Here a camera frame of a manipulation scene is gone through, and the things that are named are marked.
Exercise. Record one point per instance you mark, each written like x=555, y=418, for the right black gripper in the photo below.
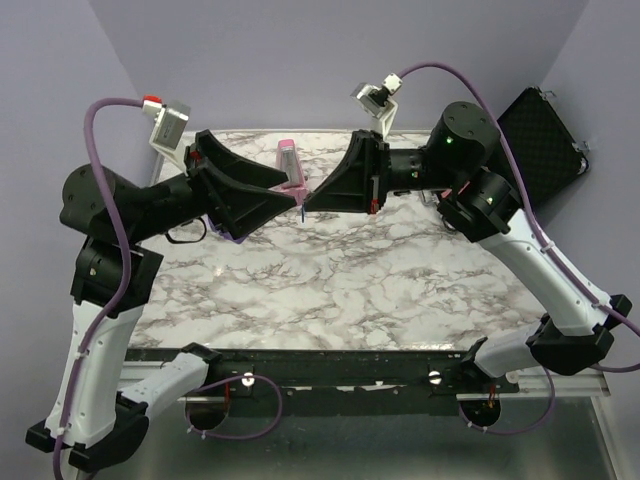
x=348, y=188

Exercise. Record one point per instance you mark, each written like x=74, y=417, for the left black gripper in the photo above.
x=239, y=206

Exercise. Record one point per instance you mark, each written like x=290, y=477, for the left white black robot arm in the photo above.
x=94, y=423

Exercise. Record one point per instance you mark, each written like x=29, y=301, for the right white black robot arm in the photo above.
x=575, y=331

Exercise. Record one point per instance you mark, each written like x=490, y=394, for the purple metronome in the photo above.
x=226, y=235

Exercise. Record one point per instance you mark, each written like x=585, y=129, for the pink metronome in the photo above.
x=287, y=160

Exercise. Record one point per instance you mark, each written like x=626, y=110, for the black poker chip case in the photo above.
x=528, y=153

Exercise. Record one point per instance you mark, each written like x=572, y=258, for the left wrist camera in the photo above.
x=169, y=124

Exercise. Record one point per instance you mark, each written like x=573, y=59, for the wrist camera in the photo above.
x=169, y=124
x=378, y=102

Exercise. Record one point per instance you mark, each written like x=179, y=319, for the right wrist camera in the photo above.
x=378, y=102

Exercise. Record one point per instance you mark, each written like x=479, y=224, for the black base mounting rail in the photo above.
x=315, y=383

